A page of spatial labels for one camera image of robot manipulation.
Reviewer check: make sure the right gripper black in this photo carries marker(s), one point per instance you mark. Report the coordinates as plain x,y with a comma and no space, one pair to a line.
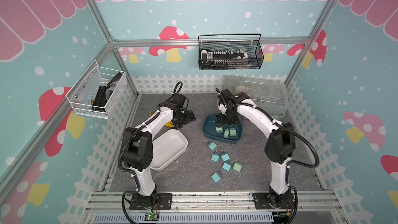
221,121

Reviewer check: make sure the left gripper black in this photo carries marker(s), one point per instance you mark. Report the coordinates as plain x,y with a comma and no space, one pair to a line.
189,117

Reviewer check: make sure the green plug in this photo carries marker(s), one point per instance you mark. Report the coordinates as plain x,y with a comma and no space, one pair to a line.
237,166
232,132
219,130
226,133

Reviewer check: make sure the dark teal plastic tray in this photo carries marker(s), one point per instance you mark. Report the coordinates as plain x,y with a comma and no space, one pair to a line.
209,130

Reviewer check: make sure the white plastic tray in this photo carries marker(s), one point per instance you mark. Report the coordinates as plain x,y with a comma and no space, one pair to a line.
167,148

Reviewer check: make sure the teal plug top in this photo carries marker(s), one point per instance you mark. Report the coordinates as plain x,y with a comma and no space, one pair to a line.
212,146

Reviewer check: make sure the teal plug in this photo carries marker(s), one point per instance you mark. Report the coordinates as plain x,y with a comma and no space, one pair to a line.
227,166
225,156
215,157
212,146
216,177

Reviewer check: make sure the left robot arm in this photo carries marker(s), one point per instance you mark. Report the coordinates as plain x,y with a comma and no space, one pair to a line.
136,153

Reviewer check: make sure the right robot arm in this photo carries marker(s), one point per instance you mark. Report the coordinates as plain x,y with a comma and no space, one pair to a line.
280,136

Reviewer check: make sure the clear lidded storage box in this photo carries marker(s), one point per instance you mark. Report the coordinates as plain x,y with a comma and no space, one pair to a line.
268,95

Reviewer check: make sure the yellow black rubber glove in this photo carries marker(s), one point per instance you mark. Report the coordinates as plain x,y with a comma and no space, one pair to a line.
169,124

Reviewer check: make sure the items in black basket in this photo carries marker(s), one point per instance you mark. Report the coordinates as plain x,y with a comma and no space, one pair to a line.
223,59

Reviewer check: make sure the teal plug bottom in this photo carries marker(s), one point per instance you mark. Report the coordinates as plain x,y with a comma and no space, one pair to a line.
216,177

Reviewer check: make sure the black device in white basket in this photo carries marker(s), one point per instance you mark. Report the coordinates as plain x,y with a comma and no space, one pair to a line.
98,104

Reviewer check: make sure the green circuit board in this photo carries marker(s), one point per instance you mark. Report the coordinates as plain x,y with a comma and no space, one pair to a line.
151,217

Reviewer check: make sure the black wire wall basket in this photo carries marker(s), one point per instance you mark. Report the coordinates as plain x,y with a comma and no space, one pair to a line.
250,43

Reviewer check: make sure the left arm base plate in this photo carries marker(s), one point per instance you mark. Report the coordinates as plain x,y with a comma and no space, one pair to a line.
155,201

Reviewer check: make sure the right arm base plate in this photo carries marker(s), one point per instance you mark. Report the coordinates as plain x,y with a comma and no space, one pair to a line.
265,200

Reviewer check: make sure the white wire wall basket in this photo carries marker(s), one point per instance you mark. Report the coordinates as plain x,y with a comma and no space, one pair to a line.
84,91

